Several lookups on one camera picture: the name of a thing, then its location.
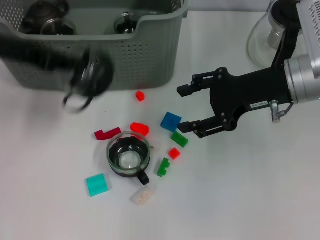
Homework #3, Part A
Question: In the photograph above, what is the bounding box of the large translucent white block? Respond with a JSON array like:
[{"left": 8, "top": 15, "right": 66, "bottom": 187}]
[{"left": 129, "top": 186, "right": 157, "bottom": 207}]

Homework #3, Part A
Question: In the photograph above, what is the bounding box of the teal ridged block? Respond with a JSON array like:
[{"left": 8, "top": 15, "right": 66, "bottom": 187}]
[{"left": 85, "top": 173, "right": 110, "bottom": 198}]

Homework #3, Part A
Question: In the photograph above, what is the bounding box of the red-orange sloped block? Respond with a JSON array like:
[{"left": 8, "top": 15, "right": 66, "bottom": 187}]
[{"left": 129, "top": 121, "right": 150, "bottom": 137}]

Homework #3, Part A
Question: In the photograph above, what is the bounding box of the small red square block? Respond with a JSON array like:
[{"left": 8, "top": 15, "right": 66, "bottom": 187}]
[{"left": 168, "top": 147, "right": 181, "bottom": 160}]

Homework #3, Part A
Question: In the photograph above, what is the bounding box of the dark brown clay teapot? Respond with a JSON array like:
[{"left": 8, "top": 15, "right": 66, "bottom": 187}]
[{"left": 20, "top": 0, "right": 70, "bottom": 34}]

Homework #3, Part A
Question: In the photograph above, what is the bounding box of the grey-green perforated storage bin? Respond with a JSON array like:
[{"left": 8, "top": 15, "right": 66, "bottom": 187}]
[{"left": 0, "top": 0, "right": 190, "bottom": 91}]

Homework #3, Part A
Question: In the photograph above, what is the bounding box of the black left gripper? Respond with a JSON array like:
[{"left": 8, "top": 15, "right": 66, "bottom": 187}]
[{"left": 0, "top": 32, "right": 87, "bottom": 73}]

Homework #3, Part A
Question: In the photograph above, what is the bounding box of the glass carafe with black handle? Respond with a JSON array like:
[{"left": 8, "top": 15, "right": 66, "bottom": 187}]
[{"left": 246, "top": 0, "right": 305, "bottom": 69}]

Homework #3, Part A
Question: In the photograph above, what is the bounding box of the glass teacup with black base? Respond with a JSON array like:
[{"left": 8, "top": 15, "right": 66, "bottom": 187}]
[
  {"left": 62, "top": 47, "right": 116, "bottom": 114},
  {"left": 106, "top": 131, "right": 152, "bottom": 186},
  {"left": 114, "top": 11, "right": 141, "bottom": 35},
  {"left": 40, "top": 19, "right": 78, "bottom": 36}
]

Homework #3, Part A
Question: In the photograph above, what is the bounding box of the green rectangular flat block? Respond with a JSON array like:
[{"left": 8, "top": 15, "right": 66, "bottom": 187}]
[{"left": 170, "top": 131, "right": 190, "bottom": 148}]

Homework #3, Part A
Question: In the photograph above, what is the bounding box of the green stepped block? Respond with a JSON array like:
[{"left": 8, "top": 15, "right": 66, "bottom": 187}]
[{"left": 156, "top": 157, "right": 172, "bottom": 178}]

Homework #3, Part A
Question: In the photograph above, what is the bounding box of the blue square flat block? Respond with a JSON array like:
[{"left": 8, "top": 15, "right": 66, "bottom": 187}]
[{"left": 160, "top": 111, "right": 183, "bottom": 133}]

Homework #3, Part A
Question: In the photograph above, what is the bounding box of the silver elbow connector with cable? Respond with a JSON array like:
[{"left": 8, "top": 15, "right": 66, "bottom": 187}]
[{"left": 269, "top": 99, "right": 295, "bottom": 123}]

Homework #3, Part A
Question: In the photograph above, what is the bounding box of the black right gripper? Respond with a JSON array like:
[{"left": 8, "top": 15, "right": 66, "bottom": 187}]
[{"left": 176, "top": 67, "right": 293, "bottom": 140}]

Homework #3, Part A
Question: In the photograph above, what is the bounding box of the dark red curved block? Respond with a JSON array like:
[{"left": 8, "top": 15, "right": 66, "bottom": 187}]
[{"left": 94, "top": 126, "right": 122, "bottom": 142}]

